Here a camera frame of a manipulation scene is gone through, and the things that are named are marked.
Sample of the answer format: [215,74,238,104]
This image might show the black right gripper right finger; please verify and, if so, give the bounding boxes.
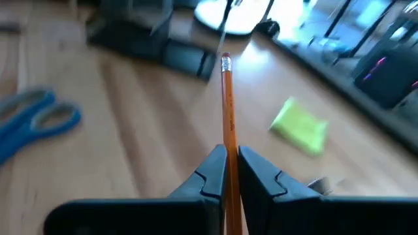
[238,146,418,235]

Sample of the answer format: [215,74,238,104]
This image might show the white globe lamp black base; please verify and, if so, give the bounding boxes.
[194,0,275,36]

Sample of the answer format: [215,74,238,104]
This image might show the blue handled scissors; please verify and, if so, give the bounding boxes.
[0,87,82,166]

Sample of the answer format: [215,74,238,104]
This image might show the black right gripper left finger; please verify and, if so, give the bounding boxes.
[43,144,228,235]

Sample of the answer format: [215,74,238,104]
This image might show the orange pencil pink eraser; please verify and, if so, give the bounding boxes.
[220,52,244,235]

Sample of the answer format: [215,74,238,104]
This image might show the yellow-green sticky note pad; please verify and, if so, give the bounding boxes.
[269,97,329,157]

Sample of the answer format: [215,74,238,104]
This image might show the black mesh desk organizer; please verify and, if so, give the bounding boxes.
[86,0,217,81]

